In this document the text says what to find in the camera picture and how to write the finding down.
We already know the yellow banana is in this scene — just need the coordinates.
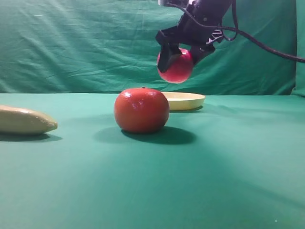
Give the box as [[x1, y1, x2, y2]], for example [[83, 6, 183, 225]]
[[0, 105, 58, 135]]

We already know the green backdrop cloth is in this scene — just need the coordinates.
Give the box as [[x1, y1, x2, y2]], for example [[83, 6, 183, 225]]
[[0, 0, 305, 96]]

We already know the red apple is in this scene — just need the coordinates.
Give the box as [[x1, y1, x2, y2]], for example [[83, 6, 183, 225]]
[[157, 48, 194, 83]]

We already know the black cable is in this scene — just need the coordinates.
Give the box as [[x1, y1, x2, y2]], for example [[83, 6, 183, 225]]
[[168, 0, 305, 63]]

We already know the yellow plate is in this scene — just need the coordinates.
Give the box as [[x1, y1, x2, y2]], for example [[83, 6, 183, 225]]
[[162, 92, 206, 111]]

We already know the green table cloth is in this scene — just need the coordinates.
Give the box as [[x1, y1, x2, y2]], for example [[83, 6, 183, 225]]
[[0, 94, 305, 229]]

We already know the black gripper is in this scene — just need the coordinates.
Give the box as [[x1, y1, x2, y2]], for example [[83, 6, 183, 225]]
[[156, 0, 233, 73]]

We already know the orange tangerine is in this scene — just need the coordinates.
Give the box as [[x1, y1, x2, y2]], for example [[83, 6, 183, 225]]
[[113, 87, 170, 134]]

